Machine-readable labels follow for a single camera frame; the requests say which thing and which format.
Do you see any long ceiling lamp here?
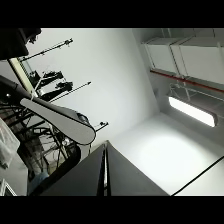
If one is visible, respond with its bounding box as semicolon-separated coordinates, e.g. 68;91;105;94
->
167;95;219;128

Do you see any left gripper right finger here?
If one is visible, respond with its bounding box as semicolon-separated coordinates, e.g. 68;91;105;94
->
105;140;170;197

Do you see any white air duct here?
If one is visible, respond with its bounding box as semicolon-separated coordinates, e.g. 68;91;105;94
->
141;34;224;86

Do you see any black cable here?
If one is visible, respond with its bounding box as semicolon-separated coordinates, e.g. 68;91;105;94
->
171;155;224;197

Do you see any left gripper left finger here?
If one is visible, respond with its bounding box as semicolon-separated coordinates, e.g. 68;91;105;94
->
39;142;107;197

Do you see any red ceiling pipe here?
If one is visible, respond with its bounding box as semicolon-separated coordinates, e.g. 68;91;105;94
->
149;69;224;95

